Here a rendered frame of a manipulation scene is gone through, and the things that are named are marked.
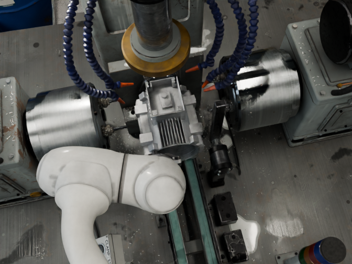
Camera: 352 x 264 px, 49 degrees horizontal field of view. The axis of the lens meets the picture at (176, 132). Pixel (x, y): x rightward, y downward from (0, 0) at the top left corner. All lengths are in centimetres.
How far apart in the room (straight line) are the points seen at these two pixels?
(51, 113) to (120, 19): 35
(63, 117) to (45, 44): 68
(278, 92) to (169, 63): 37
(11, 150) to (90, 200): 49
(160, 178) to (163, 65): 37
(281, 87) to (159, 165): 57
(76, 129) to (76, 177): 43
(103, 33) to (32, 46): 60
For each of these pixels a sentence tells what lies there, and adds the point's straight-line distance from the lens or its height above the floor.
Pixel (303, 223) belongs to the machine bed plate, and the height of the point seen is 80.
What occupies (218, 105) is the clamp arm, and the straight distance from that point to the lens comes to 102.
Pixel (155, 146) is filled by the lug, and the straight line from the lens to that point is 115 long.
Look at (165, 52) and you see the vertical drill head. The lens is 98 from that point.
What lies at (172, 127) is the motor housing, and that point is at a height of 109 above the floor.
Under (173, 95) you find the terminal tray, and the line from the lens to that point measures 119.
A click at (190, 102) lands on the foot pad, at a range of 122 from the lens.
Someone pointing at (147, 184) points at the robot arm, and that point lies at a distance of 71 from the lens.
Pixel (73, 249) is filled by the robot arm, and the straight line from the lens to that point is 69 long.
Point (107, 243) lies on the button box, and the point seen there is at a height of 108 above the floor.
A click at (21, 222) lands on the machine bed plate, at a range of 150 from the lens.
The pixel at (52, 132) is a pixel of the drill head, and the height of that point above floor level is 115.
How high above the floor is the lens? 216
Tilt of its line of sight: 66 degrees down
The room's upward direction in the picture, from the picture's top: 4 degrees counter-clockwise
